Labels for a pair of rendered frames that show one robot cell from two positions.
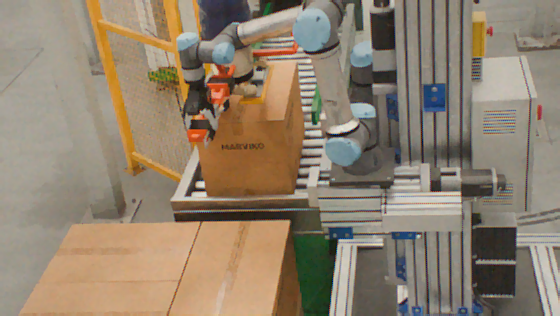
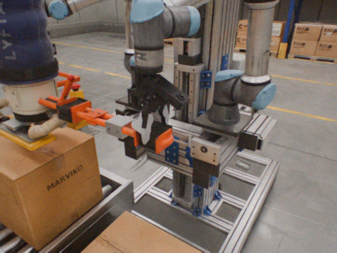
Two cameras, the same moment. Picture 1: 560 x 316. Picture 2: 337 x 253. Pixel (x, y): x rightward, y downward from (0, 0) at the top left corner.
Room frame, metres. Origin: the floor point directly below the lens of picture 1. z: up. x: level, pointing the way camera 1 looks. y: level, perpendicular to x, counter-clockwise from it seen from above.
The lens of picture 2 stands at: (2.27, 0.82, 1.57)
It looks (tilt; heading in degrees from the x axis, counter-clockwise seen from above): 28 degrees down; 291
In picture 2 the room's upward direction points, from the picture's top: straight up
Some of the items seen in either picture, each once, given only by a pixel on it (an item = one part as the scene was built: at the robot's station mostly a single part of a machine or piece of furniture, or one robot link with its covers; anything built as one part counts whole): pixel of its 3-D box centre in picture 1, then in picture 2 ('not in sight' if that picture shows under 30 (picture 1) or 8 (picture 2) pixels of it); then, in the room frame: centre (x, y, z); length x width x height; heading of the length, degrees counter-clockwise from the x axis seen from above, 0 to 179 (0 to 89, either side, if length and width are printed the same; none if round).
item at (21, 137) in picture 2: not in sight; (16, 127); (3.15, 0.18, 1.10); 0.34 x 0.10 x 0.05; 167
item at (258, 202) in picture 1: (247, 202); (84, 223); (2.97, 0.11, 0.58); 0.70 x 0.03 x 0.06; 77
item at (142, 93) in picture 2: (197, 91); (147, 87); (2.56, 0.21, 1.35); 0.09 x 0.08 x 0.12; 167
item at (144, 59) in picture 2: (192, 71); (148, 57); (2.55, 0.21, 1.43); 0.08 x 0.08 x 0.05
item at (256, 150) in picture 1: (253, 128); (29, 170); (3.34, 0.04, 0.75); 0.60 x 0.40 x 0.40; 168
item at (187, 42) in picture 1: (190, 50); (149, 23); (2.55, 0.20, 1.50); 0.09 x 0.08 x 0.11; 62
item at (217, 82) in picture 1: (220, 86); (74, 109); (2.88, 0.14, 1.20); 0.10 x 0.08 x 0.06; 77
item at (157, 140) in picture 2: (200, 130); (153, 137); (2.54, 0.22, 1.20); 0.08 x 0.07 x 0.05; 167
